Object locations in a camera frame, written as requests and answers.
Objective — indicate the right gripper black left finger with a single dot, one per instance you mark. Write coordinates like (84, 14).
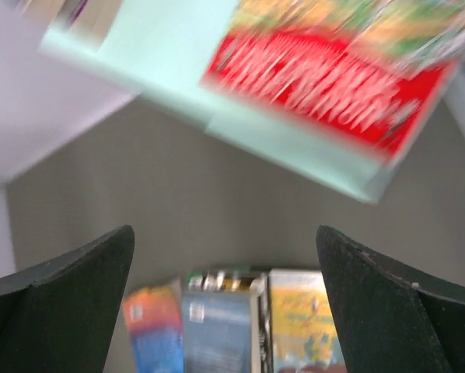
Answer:
(60, 315)

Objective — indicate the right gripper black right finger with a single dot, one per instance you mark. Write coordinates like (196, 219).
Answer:
(390, 317)

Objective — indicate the red Treehouse book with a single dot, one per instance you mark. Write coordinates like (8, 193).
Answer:
(369, 71)

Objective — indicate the purple Roald Dahl book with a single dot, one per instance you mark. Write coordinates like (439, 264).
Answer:
(87, 22)

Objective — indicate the yellow blue cover book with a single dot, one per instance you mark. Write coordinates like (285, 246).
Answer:
(304, 337)

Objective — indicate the orange blue sunset book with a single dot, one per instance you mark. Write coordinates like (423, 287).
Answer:
(152, 316)

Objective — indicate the black back cover book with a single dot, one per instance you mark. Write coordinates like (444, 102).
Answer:
(254, 283)

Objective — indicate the blue starry night book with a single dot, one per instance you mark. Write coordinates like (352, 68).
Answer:
(216, 331)

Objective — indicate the mint green cube shelf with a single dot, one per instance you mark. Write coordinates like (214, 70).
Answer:
(161, 49)

